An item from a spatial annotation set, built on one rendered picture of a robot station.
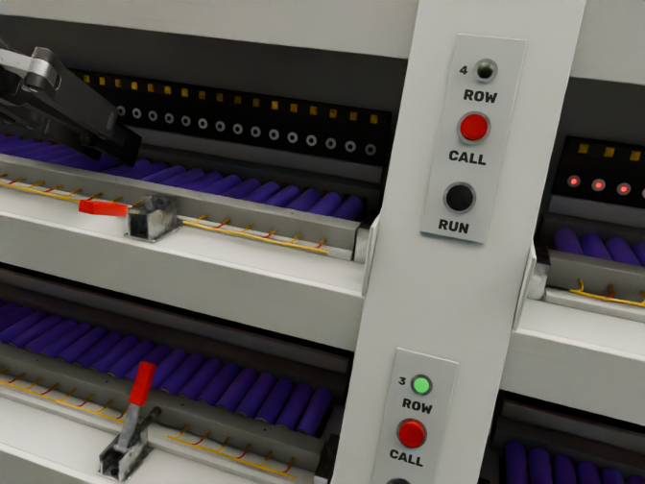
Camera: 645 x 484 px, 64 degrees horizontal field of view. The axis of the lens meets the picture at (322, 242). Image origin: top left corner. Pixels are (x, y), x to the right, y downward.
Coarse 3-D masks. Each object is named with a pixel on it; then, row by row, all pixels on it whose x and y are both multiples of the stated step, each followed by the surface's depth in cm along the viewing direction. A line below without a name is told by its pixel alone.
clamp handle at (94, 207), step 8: (144, 200) 40; (152, 200) 39; (80, 208) 33; (88, 208) 33; (96, 208) 33; (104, 208) 34; (112, 208) 35; (120, 208) 36; (128, 208) 37; (136, 208) 38; (144, 208) 40; (152, 208) 40
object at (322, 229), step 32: (0, 160) 47; (32, 160) 48; (96, 192) 45; (128, 192) 44; (160, 192) 43; (192, 192) 44; (192, 224) 41; (224, 224) 41; (256, 224) 41; (288, 224) 41; (320, 224) 40; (352, 224) 40
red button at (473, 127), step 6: (474, 114) 31; (468, 120) 31; (474, 120) 31; (480, 120) 31; (462, 126) 31; (468, 126) 31; (474, 126) 31; (480, 126) 31; (486, 126) 31; (462, 132) 31; (468, 132) 31; (474, 132) 31; (480, 132) 31; (486, 132) 31; (468, 138) 31; (474, 138) 31; (480, 138) 31
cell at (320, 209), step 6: (330, 192) 49; (324, 198) 47; (330, 198) 47; (336, 198) 48; (318, 204) 45; (324, 204) 45; (330, 204) 46; (336, 204) 47; (312, 210) 43; (318, 210) 43; (324, 210) 44; (330, 210) 45
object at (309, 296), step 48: (192, 144) 56; (240, 144) 54; (0, 192) 46; (0, 240) 43; (48, 240) 41; (96, 240) 40; (192, 240) 40; (240, 240) 41; (144, 288) 40; (192, 288) 39; (240, 288) 37; (288, 288) 36; (336, 288) 35; (336, 336) 36
